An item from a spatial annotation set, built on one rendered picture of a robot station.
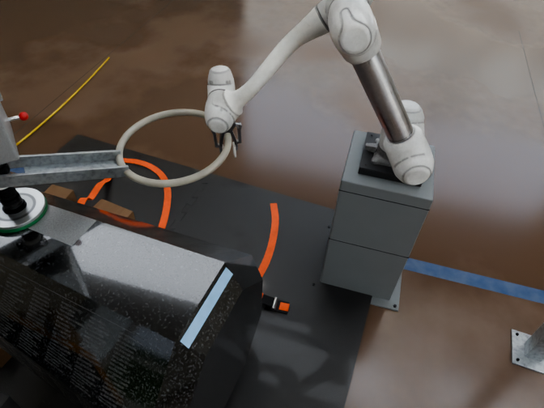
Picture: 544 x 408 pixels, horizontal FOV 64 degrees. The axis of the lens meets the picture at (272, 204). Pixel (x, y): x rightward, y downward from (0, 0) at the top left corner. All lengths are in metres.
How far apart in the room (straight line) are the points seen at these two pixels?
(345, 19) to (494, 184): 2.36
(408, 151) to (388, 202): 0.36
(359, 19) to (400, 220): 1.00
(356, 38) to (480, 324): 1.79
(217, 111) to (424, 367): 1.61
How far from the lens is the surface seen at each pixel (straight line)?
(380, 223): 2.10
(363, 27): 1.40
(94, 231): 1.77
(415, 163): 1.72
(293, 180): 3.10
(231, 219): 2.80
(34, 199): 1.94
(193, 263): 1.59
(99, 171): 1.81
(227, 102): 1.60
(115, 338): 1.55
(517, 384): 2.60
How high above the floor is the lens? 2.09
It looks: 46 degrees down
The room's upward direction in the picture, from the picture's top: 3 degrees clockwise
